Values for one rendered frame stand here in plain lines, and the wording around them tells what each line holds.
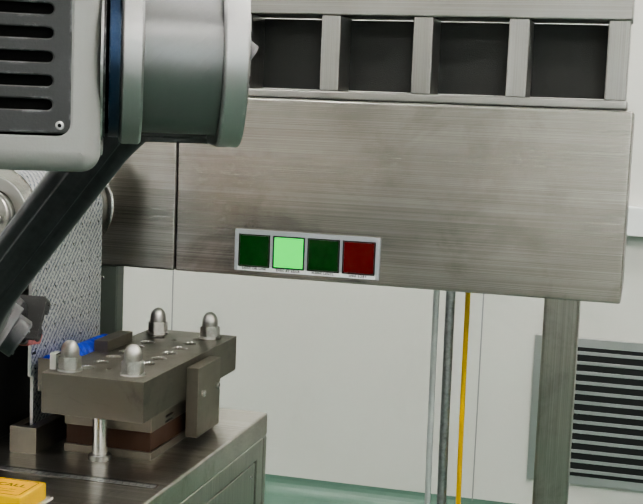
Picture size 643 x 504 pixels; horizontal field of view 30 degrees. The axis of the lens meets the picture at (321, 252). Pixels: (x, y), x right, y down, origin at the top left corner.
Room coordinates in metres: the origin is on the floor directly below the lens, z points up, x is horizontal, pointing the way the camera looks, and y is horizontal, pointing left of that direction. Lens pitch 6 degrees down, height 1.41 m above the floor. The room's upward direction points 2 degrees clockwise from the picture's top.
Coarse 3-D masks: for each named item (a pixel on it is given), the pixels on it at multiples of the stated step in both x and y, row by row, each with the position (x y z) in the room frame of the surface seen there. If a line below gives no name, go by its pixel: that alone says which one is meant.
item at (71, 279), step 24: (96, 240) 1.96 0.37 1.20; (48, 264) 1.80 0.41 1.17; (72, 264) 1.88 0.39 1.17; (96, 264) 1.97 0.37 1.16; (48, 288) 1.81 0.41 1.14; (72, 288) 1.88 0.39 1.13; (96, 288) 1.97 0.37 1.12; (72, 312) 1.88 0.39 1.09; (96, 312) 1.97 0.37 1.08; (48, 336) 1.81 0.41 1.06; (72, 336) 1.89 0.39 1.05
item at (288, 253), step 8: (280, 240) 1.99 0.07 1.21; (288, 240) 1.99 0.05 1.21; (296, 240) 1.99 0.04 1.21; (280, 248) 1.99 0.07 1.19; (288, 248) 1.99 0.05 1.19; (296, 248) 1.99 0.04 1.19; (280, 256) 1.99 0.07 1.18; (288, 256) 1.99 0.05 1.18; (296, 256) 1.99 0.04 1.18; (280, 264) 1.99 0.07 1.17; (288, 264) 1.99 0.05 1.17; (296, 264) 1.99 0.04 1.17
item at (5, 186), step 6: (0, 180) 1.76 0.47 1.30; (6, 180) 1.76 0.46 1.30; (0, 186) 1.76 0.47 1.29; (6, 186) 1.76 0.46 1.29; (12, 186) 1.76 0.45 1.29; (6, 192) 1.76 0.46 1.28; (12, 192) 1.76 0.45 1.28; (18, 192) 1.75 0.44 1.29; (12, 198) 1.76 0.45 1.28; (18, 198) 1.75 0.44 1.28; (102, 198) 2.00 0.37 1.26; (18, 204) 1.75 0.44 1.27; (102, 204) 2.00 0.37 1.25; (102, 210) 2.00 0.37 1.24
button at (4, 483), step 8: (0, 480) 1.53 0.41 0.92; (8, 480) 1.53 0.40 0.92; (16, 480) 1.53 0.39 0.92; (24, 480) 1.53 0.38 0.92; (0, 488) 1.50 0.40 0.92; (8, 488) 1.50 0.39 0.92; (16, 488) 1.50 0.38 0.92; (24, 488) 1.50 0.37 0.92; (32, 488) 1.50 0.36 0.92; (40, 488) 1.51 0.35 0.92; (0, 496) 1.47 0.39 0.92; (8, 496) 1.47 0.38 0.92; (16, 496) 1.47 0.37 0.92; (24, 496) 1.48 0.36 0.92; (32, 496) 1.49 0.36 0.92; (40, 496) 1.51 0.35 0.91
